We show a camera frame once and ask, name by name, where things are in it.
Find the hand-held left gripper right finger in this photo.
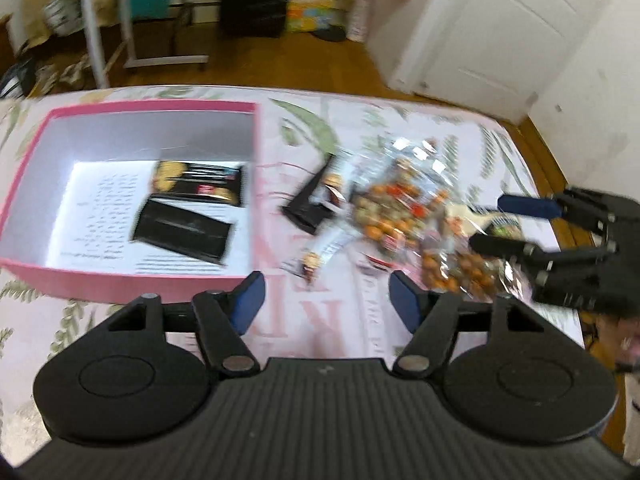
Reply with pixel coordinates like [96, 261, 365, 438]
[389, 270, 546, 376]

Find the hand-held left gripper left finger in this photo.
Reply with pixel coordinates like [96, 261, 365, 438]
[107, 271, 266, 376]

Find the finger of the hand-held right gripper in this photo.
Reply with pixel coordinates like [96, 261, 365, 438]
[470, 232, 618, 308]
[497, 187, 626, 241]

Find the clear bag of mixed nuts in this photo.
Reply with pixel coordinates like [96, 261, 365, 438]
[420, 240, 528, 303]
[350, 135, 466, 257]

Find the white snack bar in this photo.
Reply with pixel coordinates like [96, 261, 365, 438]
[282, 225, 361, 281]
[320, 152, 366, 211]

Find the plain black snack packet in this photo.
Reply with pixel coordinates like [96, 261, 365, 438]
[131, 197, 236, 265]

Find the black cookie picture snack packet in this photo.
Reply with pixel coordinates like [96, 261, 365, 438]
[150, 160, 248, 207]

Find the pink cardboard box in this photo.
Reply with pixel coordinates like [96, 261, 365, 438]
[0, 100, 263, 303]

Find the white snack packet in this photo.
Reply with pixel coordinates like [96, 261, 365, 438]
[447, 204, 523, 237]

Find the floral bedsheet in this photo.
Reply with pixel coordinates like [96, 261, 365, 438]
[0, 85, 587, 466]

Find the white door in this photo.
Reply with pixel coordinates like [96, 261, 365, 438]
[385, 0, 623, 125]

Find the pink patterned roll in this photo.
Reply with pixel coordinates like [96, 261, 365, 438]
[346, 0, 374, 44]

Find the black metal stand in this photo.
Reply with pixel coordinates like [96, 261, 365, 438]
[170, 2, 222, 45]

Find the black floor bag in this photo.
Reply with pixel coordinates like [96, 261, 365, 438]
[0, 55, 39, 99]

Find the white frame side table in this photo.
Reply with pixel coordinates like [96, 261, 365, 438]
[80, 0, 211, 89]

